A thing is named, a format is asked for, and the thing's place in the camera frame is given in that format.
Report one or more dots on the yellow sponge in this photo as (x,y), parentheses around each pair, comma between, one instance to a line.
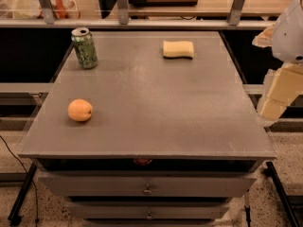
(178,49)

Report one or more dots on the orange fruit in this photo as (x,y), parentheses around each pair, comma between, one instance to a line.
(80,110)

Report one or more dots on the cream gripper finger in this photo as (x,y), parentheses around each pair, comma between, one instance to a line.
(280,88)
(264,39)

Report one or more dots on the top drawer with knob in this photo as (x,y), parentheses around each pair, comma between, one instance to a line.
(80,185)

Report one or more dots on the green soda can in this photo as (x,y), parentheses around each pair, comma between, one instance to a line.
(84,47)

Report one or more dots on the grey drawer cabinet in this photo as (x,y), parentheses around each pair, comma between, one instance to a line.
(152,116)

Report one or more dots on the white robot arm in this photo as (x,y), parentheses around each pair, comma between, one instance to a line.
(287,39)

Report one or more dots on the drawer with knob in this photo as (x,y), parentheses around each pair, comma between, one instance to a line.
(147,210)
(80,185)

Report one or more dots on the orange white plastic bag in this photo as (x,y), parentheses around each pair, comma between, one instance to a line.
(35,9)

